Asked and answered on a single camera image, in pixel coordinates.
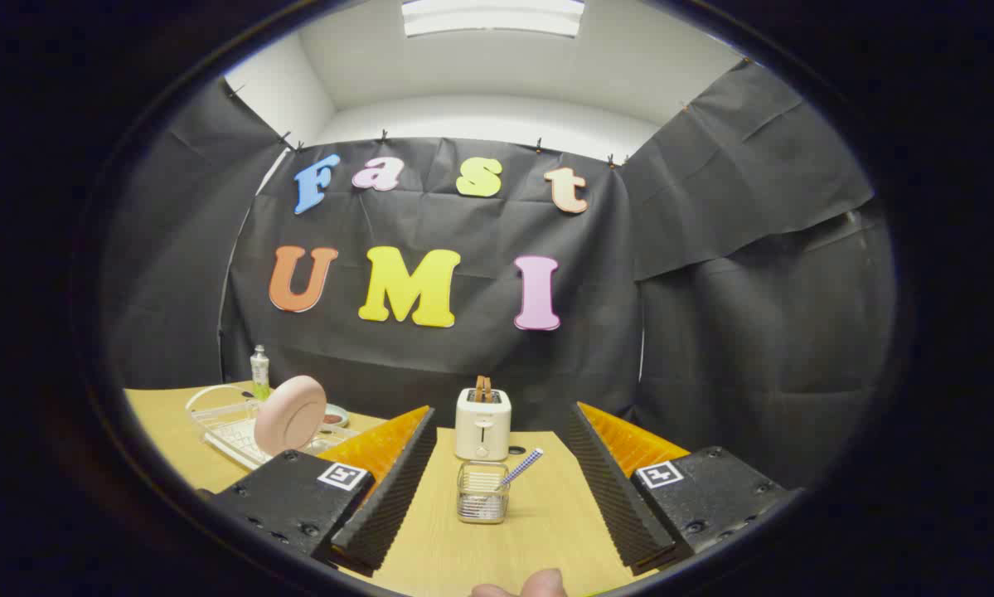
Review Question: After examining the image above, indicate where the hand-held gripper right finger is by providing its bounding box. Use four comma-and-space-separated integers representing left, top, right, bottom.
565, 401, 802, 577

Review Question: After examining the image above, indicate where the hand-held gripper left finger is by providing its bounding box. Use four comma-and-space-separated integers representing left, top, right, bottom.
198, 405, 437, 579

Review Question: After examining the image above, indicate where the metal wire basket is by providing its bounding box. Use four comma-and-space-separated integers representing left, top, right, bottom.
456, 461, 511, 525

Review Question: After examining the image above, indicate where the blue checkered handle spoon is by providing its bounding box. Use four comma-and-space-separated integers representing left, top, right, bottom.
497, 448, 545, 490

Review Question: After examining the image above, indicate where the pink plate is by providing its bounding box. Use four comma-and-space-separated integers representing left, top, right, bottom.
254, 375, 328, 457

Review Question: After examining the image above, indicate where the white wire dish rack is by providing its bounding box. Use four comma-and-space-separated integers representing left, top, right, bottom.
186, 384, 361, 471

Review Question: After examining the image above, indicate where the white toaster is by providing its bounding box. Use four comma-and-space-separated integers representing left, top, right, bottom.
454, 387, 512, 462

